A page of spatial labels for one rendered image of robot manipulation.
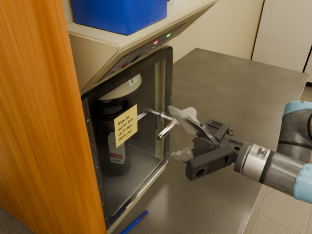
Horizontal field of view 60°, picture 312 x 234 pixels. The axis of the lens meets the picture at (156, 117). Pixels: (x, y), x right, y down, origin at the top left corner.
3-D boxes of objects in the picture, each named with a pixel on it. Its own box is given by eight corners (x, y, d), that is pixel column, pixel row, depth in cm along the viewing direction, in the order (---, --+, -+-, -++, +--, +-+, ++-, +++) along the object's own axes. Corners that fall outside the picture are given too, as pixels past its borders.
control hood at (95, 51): (67, 90, 44) (53, 28, 38) (170, 33, 65) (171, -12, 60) (123, 113, 38) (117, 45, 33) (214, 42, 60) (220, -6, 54)
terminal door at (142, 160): (102, 231, 69) (75, 98, 45) (166, 160, 89) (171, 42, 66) (105, 233, 69) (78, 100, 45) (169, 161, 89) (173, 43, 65)
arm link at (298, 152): (309, 152, 69) (315, 148, 60) (302, 195, 68) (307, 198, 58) (276, 146, 73) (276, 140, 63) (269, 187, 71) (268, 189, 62)
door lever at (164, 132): (144, 136, 69) (144, 128, 67) (164, 117, 75) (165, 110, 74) (162, 144, 66) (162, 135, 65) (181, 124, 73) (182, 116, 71)
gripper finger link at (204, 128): (181, 121, 64) (206, 147, 64) (178, 125, 63) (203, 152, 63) (193, 111, 61) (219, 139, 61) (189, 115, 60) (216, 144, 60)
